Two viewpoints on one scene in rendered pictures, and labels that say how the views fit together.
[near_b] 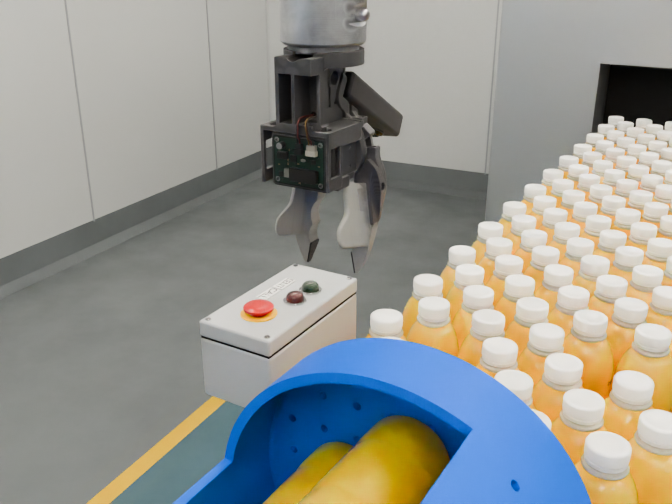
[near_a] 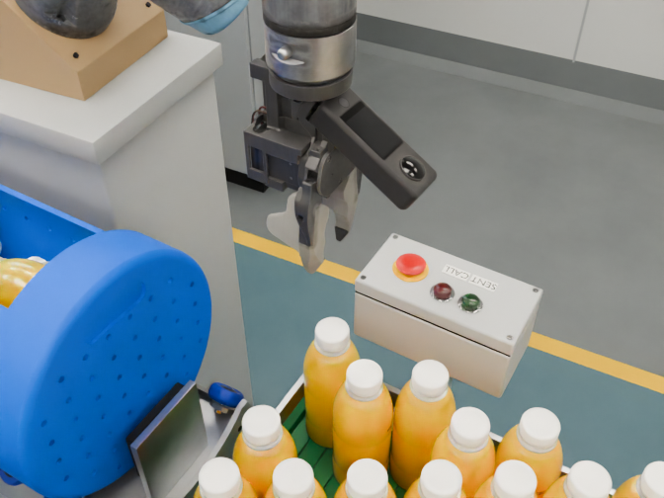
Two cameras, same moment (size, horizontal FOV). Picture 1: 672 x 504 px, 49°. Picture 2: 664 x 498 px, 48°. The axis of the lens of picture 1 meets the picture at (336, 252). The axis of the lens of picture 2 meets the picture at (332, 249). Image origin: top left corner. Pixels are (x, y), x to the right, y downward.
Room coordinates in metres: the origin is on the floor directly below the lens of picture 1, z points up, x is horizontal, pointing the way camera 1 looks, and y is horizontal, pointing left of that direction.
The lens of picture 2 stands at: (0.68, -0.55, 1.73)
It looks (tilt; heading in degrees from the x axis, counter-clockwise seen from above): 43 degrees down; 90
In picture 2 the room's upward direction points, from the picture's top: straight up
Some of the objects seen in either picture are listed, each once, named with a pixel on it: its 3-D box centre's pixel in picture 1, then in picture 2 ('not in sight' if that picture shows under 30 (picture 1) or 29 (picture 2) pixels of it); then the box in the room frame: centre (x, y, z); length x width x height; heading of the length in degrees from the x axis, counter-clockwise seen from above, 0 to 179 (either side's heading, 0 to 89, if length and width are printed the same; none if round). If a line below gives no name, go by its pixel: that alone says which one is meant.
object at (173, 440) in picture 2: not in sight; (167, 442); (0.49, -0.08, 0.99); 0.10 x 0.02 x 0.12; 59
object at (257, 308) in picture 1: (258, 309); (410, 265); (0.78, 0.09, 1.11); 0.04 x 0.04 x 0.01
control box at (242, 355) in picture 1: (283, 332); (444, 311); (0.82, 0.07, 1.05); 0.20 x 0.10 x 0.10; 149
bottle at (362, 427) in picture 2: not in sight; (362, 428); (0.72, -0.06, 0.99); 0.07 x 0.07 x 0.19
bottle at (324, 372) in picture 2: not in sight; (332, 385); (0.68, 0.00, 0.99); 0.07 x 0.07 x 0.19
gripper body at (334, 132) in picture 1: (320, 118); (304, 124); (0.66, 0.01, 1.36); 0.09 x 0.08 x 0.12; 150
